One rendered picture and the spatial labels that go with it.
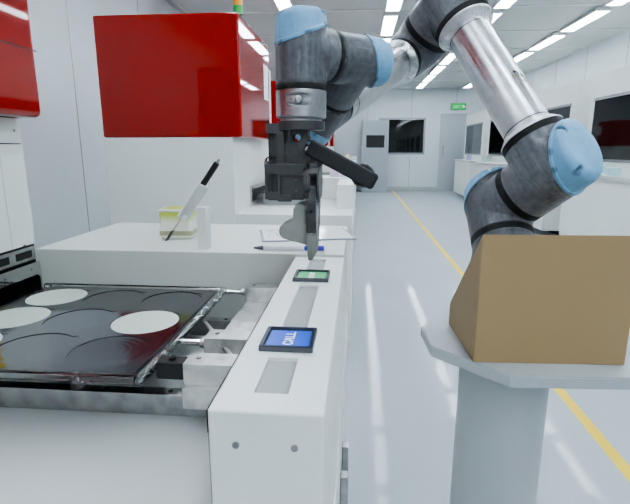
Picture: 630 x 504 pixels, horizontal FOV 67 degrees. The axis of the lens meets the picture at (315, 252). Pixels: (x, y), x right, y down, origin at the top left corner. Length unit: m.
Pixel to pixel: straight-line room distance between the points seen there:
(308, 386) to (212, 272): 0.56
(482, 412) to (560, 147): 0.48
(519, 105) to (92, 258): 0.86
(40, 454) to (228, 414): 0.32
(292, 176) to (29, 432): 0.48
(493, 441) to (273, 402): 0.62
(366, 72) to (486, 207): 0.36
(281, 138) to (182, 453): 0.44
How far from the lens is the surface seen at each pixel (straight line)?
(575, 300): 0.86
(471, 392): 0.95
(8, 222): 1.06
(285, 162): 0.72
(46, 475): 0.63
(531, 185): 0.91
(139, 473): 0.60
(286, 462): 0.42
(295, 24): 0.72
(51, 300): 0.96
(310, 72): 0.71
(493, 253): 0.79
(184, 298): 0.89
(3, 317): 0.91
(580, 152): 0.90
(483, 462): 1.00
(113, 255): 1.03
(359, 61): 0.76
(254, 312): 0.85
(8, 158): 1.06
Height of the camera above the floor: 1.16
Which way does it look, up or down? 12 degrees down
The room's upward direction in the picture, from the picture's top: straight up
